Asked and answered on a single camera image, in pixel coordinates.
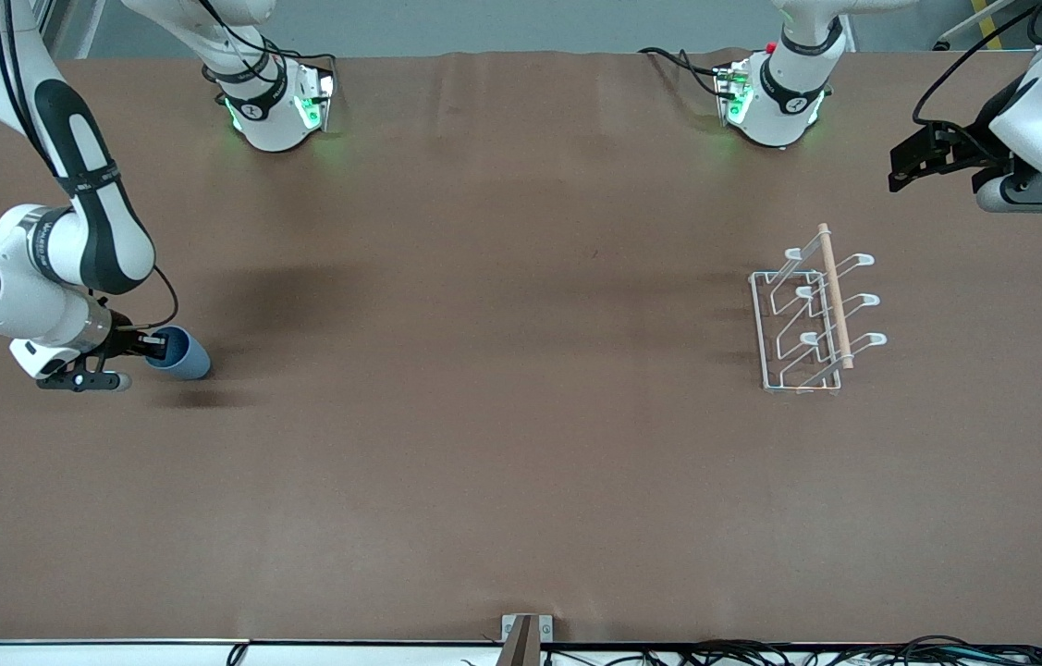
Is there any blue cup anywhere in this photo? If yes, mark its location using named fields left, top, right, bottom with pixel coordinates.
left=145, top=326, right=213, bottom=382

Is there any white stand leg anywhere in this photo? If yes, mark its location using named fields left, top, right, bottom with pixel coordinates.
left=935, top=0, right=1021, bottom=50

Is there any white table edge strip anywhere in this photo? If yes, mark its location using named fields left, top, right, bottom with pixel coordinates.
left=0, top=639, right=503, bottom=666

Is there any brown table cover sheet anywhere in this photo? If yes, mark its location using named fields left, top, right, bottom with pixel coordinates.
left=0, top=51, right=1042, bottom=646

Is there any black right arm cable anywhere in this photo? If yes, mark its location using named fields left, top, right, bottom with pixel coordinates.
left=91, top=266, right=180, bottom=334

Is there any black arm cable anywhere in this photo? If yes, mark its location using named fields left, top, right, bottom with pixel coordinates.
left=911, top=0, right=1042, bottom=127
left=91, top=266, right=180, bottom=334

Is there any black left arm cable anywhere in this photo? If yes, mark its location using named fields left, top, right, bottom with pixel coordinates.
left=911, top=0, right=1042, bottom=127

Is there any white wire cup holder rack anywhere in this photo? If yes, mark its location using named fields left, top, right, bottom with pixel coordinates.
left=748, top=222, right=889, bottom=397

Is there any grey metal table bracket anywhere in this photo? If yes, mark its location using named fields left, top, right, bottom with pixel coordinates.
left=500, top=613, right=555, bottom=666

